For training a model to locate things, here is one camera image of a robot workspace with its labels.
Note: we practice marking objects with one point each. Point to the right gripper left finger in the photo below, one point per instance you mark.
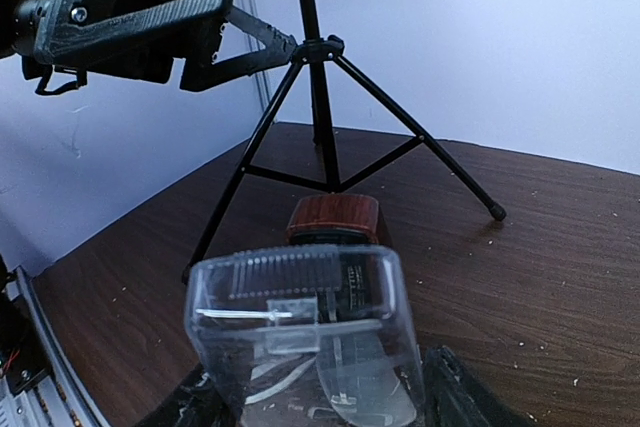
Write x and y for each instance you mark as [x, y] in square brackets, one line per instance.
[194, 402]

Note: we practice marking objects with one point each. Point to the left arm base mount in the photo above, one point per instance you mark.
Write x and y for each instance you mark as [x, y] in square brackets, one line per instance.
[24, 362]

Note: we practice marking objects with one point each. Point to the clear plastic metronome cover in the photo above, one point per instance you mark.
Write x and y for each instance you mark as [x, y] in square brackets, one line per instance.
[315, 335]

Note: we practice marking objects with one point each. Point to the red wooden metronome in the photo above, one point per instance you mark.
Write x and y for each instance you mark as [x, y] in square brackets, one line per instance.
[342, 219]

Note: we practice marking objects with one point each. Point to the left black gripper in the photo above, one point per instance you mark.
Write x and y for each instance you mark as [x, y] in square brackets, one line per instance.
[59, 42]

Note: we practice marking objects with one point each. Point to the black perforated music stand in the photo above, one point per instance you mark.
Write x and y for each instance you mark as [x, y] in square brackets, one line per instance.
[313, 53]

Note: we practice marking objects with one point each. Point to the aluminium front rail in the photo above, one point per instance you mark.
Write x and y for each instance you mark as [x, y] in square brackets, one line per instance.
[39, 387]

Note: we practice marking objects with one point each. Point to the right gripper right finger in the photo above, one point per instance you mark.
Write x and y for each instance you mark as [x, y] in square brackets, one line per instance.
[455, 397]

